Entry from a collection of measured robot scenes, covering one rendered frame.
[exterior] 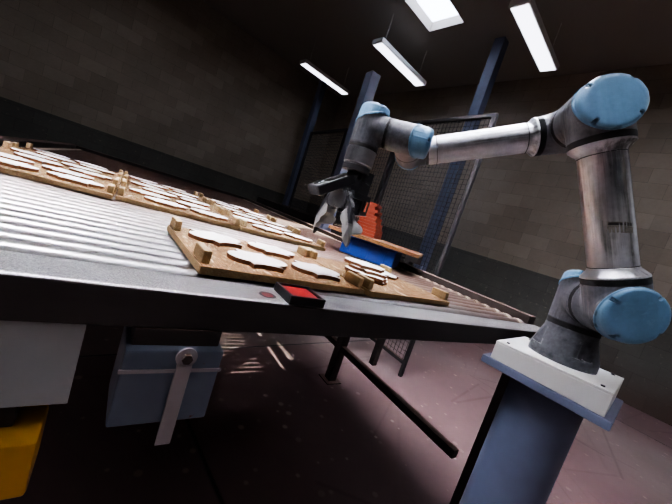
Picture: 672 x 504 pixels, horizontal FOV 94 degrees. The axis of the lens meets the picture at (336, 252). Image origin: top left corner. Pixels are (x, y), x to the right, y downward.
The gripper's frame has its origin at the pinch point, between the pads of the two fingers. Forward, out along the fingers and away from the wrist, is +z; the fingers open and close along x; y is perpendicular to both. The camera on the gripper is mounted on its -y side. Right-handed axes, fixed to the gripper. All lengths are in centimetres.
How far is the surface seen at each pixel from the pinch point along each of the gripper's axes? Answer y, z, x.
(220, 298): -29.6, 11.5, -17.9
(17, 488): -48, 39, -18
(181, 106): 67, -127, 720
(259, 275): -20.0, 9.3, -9.5
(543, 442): 45, 29, -48
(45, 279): -50, 11, -17
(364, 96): 119, -114, 170
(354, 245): 65, 5, 60
